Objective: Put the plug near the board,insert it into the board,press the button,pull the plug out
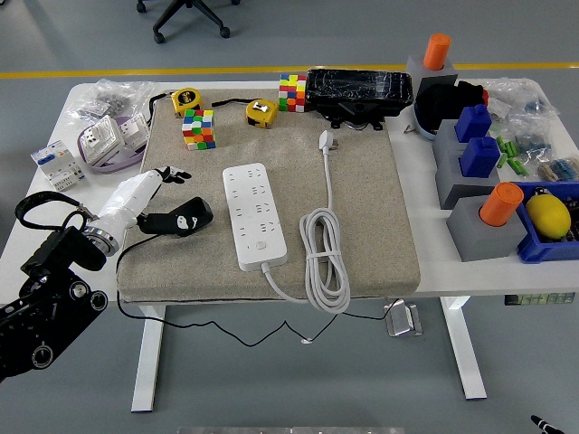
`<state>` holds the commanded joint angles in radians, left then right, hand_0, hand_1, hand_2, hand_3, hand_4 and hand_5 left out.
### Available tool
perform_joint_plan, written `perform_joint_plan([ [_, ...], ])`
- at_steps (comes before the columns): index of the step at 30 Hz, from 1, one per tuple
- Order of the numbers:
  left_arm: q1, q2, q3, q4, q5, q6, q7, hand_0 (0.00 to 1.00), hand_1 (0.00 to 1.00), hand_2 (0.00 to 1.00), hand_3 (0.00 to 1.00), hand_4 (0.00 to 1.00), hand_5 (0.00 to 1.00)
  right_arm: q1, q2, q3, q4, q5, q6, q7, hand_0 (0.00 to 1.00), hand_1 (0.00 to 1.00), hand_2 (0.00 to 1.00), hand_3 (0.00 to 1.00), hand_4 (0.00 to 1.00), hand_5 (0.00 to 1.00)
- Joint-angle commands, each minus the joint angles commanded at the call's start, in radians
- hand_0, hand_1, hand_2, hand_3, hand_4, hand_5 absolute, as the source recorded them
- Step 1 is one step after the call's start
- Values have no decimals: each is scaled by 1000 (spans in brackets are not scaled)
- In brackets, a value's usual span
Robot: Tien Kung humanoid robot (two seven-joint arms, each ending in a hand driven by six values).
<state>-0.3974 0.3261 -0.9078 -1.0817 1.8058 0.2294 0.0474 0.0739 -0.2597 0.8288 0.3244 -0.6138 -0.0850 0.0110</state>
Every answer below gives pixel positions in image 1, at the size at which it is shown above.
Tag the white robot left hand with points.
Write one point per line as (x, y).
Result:
(131, 194)

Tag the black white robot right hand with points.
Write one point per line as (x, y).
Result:
(545, 427)

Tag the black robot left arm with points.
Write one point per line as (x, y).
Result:
(54, 253)

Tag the white circuit breaker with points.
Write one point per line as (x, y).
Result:
(56, 165)

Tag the clear bag of screws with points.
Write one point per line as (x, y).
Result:
(106, 99)

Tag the white table leg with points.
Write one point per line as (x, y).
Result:
(466, 352)
(148, 361)

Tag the yellow tape measure black print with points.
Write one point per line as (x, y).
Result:
(186, 99)

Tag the table control panel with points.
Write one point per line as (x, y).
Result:
(538, 299)

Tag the yellow tape measure chrome clip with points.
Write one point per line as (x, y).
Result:
(261, 113)

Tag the black office chair base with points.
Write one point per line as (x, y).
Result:
(159, 36)

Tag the blue storage bin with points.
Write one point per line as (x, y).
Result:
(538, 253)

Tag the tall colourful puzzle cube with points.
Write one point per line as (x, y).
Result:
(291, 92)

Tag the grey plastic block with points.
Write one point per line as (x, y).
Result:
(457, 187)
(479, 239)
(418, 70)
(445, 138)

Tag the yellow lemon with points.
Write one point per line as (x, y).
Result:
(548, 216)

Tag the orange cylinder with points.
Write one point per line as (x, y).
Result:
(436, 50)
(501, 204)

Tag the small black object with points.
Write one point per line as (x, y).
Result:
(539, 191)

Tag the grey-brown mat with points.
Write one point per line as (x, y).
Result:
(371, 217)

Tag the black box in clear wrap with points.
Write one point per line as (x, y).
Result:
(357, 88)

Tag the clear bag of resistors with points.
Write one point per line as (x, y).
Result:
(561, 169)

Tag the small green cylinder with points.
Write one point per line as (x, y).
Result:
(512, 163)
(500, 144)
(502, 161)
(510, 148)
(521, 168)

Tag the blue plastic block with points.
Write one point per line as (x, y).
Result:
(479, 157)
(472, 123)

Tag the small metal hook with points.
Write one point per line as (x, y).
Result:
(409, 130)

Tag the clear bag of blue parts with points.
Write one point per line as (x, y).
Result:
(534, 140)

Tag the pale blue round base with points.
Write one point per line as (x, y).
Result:
(425, 129)

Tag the black fabric bundle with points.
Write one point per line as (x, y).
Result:
(445, 101)

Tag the clear bag of small parts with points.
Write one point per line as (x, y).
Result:
(515, 92)

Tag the white wall socket panel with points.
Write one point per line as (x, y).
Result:
(133, 129)
(99, 138)

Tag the silver metal bracket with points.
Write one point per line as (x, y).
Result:
(402, 318)

